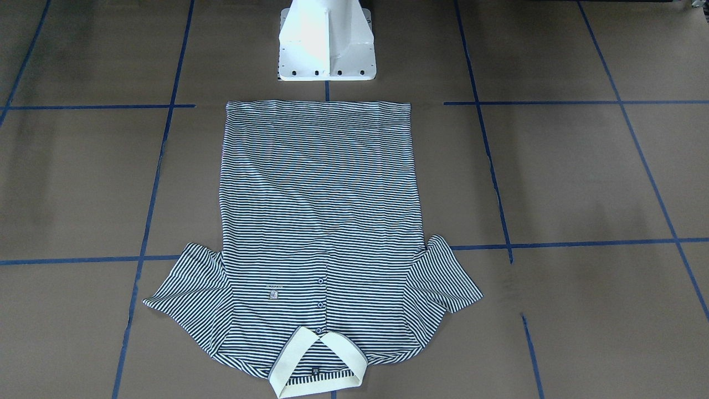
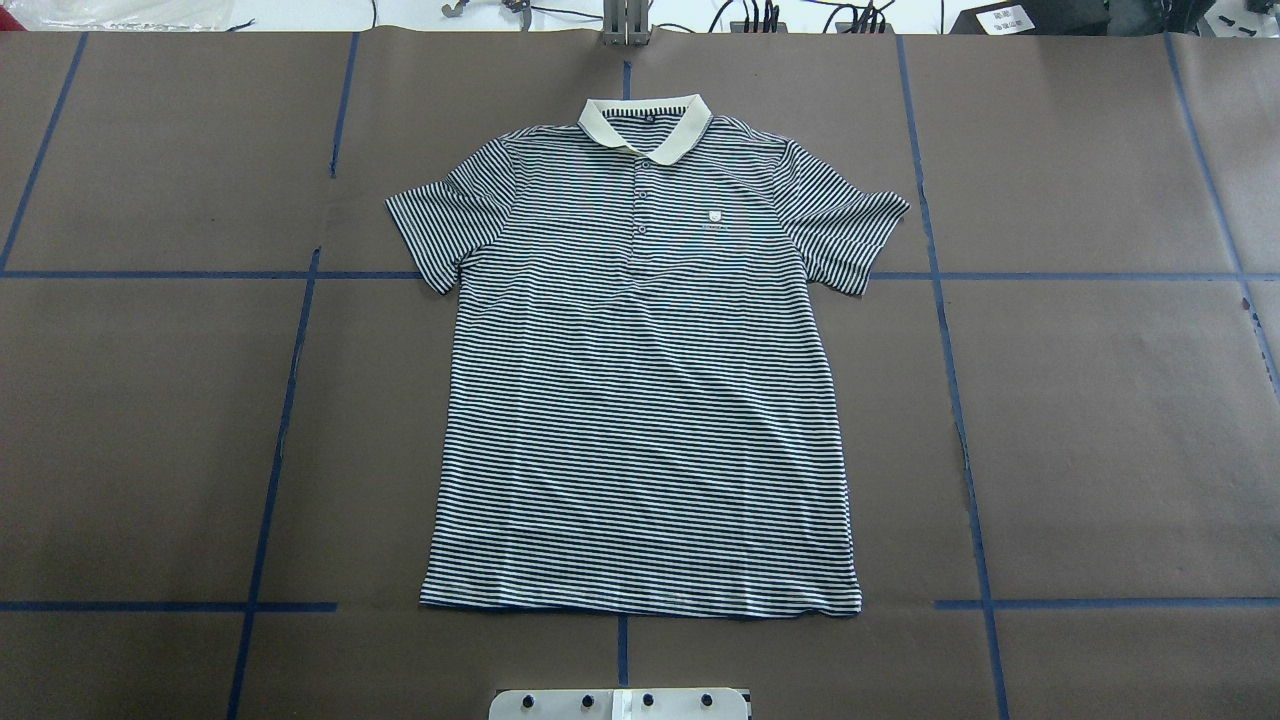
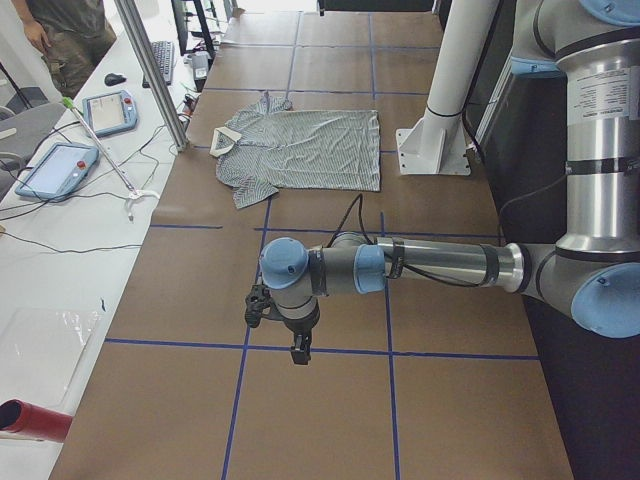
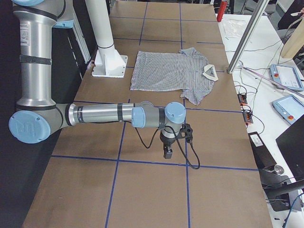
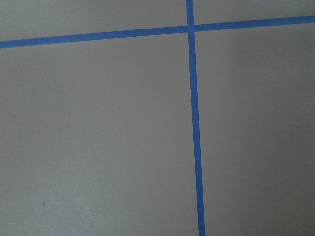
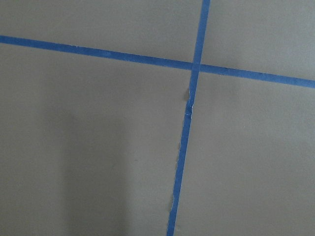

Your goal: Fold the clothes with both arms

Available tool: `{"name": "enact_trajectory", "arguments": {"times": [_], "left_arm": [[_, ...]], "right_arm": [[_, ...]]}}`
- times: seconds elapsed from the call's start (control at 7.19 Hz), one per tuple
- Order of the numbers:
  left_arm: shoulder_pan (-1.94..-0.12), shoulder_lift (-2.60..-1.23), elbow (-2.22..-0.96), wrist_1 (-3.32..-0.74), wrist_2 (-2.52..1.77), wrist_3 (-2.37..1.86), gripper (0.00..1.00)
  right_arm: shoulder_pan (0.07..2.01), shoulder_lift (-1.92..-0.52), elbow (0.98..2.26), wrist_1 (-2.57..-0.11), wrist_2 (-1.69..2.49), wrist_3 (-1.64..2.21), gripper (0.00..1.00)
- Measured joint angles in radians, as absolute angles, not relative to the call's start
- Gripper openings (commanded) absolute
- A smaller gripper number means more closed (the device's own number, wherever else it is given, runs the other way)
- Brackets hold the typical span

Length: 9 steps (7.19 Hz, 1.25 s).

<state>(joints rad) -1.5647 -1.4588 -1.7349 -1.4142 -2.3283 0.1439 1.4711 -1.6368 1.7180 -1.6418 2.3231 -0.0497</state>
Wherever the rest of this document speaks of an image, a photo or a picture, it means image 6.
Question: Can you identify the blue tape long strip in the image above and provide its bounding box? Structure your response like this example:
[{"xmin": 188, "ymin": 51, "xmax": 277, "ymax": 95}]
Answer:
[{"xmin": 166, "ymin": 0, "xmax": 211, "ymax": 236}]

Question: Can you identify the blue tape cross strip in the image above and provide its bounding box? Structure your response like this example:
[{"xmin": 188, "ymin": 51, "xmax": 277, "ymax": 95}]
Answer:
[{"xmin": 0, "ymin": 35, "xmax": 315, "ymax": 89}]

